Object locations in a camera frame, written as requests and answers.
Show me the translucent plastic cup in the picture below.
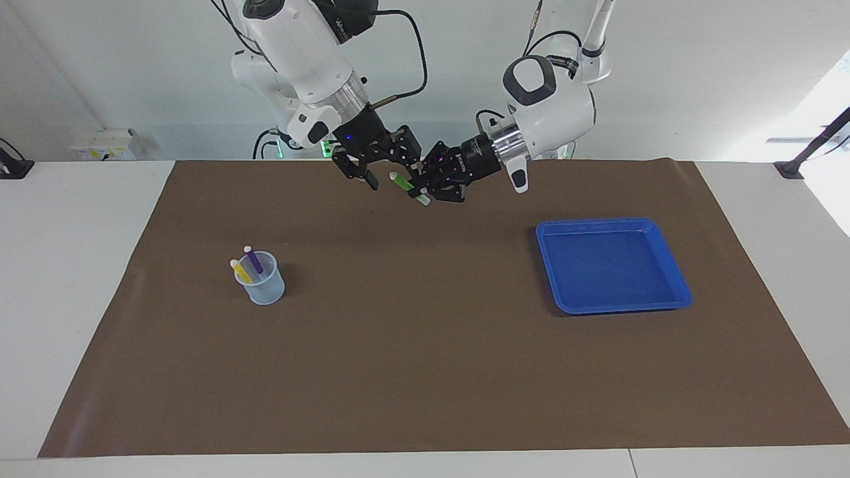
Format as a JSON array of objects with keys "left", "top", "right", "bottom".
[{"left": 234, "top": 251, "right": 286, "bottom": 306}]

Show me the green marker pen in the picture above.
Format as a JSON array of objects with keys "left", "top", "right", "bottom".
[{"left": 389, "top": 171, "right": 431, "bottom": 206}]

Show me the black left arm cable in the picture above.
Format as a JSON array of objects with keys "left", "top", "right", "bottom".
[{"left": 475, "top": 0, "right": 585, "bottom": 137}]

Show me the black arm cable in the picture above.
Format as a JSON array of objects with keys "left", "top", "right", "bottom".
[
  {"left": 345, "top": 9, "right": 427, "bottom": 108},
  {"left": 475, "top": 0, "right": 585, "bottom": 137}
]

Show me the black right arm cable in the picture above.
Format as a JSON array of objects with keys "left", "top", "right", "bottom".
[{"left": 345, "top": 9, "right": 427, "bottom": 108}]

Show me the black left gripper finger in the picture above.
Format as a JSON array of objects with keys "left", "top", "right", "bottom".
[
  {"left": 406, "top": 139, "right": 456, "bottom": 180},
  {"left": 410, "top": 178, "right": 467, "bottom": 204}
]

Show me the brown table mat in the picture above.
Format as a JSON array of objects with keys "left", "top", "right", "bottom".
[{"left": 38, "top": 157, "right": 850, "bottom": 459}]

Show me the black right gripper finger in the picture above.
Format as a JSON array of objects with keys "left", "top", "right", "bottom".
[
  {"left": 332, "top": 147, "right": 381, "bottom": 192},
  {"left": 392, "top": 125, "right": 424, "bottom": 180}
]

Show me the blue plastic tray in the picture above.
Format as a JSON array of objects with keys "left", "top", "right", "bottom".
[{"left": 535, "top": 217, "right": 693, "bottom": 315}]

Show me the black base power cable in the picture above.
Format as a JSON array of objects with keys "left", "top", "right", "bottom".
[{"left": 252, "top": 129, "right": 283, "bottom": 160}]

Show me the black table clamp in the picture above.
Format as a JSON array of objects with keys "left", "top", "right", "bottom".
[{"left": 0, "top": 137, "right": 35, "bottom": 180}]

